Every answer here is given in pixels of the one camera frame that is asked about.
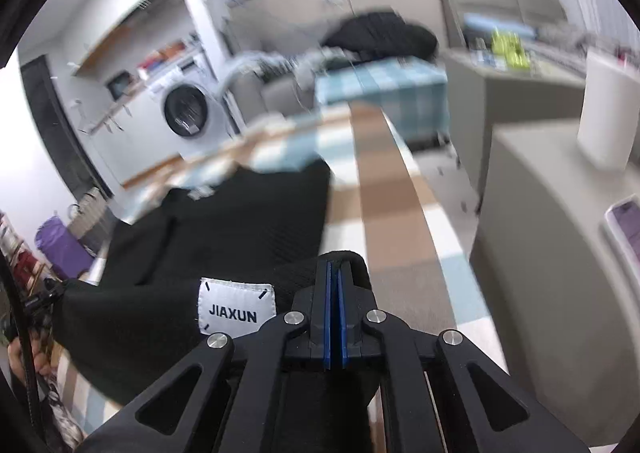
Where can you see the purple bag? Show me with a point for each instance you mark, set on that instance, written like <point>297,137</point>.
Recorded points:
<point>62,248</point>

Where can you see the white cylinder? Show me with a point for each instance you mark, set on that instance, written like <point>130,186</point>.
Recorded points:
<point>607,108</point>

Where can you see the grey desk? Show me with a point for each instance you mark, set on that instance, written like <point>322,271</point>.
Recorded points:
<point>500,93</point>

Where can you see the white washing machine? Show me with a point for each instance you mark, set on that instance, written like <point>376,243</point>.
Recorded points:
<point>200,133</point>

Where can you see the brown blue checked blanket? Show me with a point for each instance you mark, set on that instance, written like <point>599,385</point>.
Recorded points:
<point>390,213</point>

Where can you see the pile of white clothes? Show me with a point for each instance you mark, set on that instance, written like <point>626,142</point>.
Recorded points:
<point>250,60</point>

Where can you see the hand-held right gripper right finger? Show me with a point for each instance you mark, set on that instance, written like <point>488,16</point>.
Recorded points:
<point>340,323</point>

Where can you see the light blue box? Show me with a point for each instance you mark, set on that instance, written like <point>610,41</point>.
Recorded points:
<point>495,25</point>

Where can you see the wooden wall shelf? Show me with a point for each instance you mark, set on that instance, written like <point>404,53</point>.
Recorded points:
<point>120,33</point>

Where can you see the small dark box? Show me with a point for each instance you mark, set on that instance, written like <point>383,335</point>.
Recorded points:
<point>120,85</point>

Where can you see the dark door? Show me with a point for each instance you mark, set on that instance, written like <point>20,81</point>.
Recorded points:
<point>60,123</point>

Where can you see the blue white checked cloth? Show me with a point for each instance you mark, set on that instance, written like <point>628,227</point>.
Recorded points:
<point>380,83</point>

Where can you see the black bag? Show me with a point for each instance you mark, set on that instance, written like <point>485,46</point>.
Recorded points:
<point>380,35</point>

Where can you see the grey cabinet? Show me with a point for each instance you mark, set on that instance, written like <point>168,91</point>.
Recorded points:
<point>540,233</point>

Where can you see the rack of coloured spools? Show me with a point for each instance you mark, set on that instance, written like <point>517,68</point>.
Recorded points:
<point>22,258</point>

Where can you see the wicker basket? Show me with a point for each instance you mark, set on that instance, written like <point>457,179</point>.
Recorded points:
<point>87,223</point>

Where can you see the yellow green packets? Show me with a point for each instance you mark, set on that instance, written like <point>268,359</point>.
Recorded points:
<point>510,48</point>

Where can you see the phone with purple case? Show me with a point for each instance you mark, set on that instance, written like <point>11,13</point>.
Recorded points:
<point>627,228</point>

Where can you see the black knit garment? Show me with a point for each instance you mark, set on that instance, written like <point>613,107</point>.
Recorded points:
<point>240,228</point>

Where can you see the person's left hand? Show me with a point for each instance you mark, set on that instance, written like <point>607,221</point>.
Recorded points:
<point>22,363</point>

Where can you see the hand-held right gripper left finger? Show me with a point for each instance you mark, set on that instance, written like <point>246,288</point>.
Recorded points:
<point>327,323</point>

